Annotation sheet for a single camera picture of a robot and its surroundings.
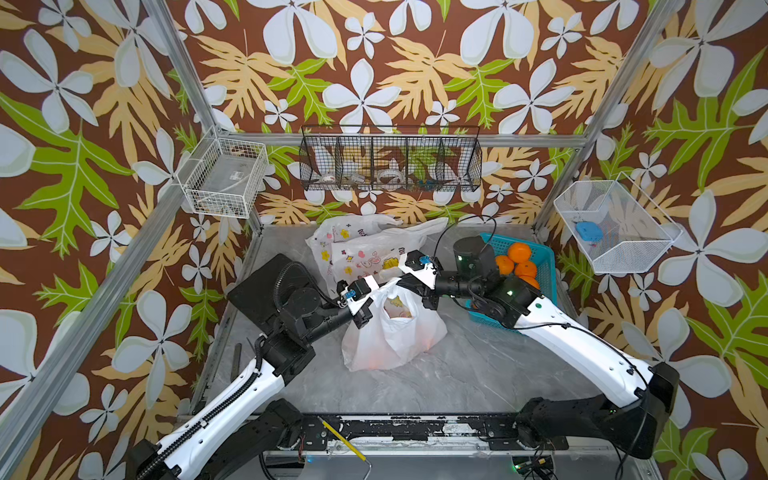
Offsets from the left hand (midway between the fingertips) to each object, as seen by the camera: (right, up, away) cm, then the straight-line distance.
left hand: (382, 279), depth 65 cm
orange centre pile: (+51, -2, +36) cm, 62 cm away
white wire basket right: (+66, +13, +17) cm, 69 cm away
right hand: (+4, +1, +3) cm, 5 cm away
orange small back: (+43, +2, +37) cm, 57 cm away
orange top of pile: (+46, +6, +34) cm, 58 cm away
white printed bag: (-19, +16, +48) cm, 54 cm away
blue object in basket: (+59, +12, +19) cm, 64 cm away
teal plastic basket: (+56, +4, +36) cm, 66 cm away
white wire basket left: (-46, +28, +20) cm, 58 cm away
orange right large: (+50, +1, +38) cm, 63 cm away
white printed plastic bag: (+5, -13, +4) cm, 14 cm away
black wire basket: (+3, +38, +33) cm, 50 cm away
